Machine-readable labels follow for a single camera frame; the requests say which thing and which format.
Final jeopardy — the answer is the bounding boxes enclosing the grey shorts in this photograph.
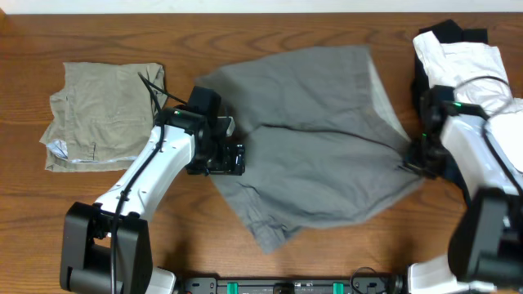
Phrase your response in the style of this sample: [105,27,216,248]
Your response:
[196,46,422,253]

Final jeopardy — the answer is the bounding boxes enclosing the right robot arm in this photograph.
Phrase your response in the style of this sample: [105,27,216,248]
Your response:
[406,86,522,293]

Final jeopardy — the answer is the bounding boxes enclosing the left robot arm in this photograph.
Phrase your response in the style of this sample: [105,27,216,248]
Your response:
[60,87,245,294]

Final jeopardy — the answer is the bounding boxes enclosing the white t-shirt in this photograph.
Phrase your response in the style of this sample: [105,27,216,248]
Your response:
[413,31,522,171]

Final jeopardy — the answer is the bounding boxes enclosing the black garment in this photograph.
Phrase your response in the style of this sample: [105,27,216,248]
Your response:
[411,20,489,115]

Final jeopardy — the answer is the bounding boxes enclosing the folded khaki shorts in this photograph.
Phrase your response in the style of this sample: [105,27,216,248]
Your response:
[40,62,167,172]

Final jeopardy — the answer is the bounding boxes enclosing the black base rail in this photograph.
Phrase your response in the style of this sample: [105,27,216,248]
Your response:
[154,267,409,294]

